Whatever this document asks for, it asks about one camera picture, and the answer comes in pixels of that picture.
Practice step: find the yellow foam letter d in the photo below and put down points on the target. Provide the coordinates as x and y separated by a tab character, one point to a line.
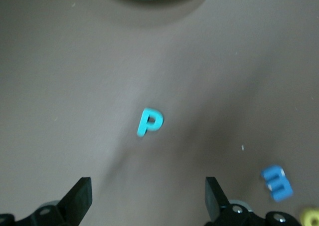
305	214

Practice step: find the blue foam letter m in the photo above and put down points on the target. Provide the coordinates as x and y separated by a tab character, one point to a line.
270	172

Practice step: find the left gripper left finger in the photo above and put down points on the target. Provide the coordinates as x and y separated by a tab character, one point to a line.
77	201

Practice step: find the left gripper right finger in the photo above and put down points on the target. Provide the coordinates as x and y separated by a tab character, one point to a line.
215	201

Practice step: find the teal foam letter p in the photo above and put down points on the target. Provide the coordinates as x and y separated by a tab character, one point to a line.
142	127

